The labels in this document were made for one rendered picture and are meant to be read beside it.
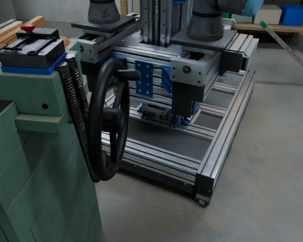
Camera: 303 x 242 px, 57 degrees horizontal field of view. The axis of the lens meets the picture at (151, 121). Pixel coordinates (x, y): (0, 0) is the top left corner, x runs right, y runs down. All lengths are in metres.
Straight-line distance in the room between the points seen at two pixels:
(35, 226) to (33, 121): 0.30
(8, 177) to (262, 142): 1.65
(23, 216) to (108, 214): 0.81
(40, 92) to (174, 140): 1.07
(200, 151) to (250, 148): 0.51
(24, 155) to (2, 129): 0.10
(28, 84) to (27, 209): 0.31
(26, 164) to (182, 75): 0.66
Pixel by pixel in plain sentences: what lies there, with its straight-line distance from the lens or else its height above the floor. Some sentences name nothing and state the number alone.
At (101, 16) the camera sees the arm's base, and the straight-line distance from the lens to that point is 1.36.
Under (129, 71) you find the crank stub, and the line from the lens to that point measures 0.62.
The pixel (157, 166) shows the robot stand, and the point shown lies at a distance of 1.45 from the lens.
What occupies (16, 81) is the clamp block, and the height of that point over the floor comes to 0.95.
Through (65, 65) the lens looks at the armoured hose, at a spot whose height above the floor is 0.97.
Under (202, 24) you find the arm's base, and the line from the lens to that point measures 1.16.
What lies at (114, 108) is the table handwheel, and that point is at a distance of 0.67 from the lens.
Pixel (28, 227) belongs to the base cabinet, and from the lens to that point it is 0.77.
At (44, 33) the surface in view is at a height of 1.01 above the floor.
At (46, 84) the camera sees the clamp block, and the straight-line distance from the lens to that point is 0.58.
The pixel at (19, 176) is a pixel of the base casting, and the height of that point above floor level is 0.74.
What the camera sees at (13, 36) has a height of 0.93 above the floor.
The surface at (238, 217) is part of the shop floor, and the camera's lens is 1.54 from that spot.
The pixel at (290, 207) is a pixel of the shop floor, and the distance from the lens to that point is 1.67.
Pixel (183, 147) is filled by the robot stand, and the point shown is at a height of 0.21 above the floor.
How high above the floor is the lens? 1.20
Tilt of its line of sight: 36 degrees down
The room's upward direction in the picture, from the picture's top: straight up
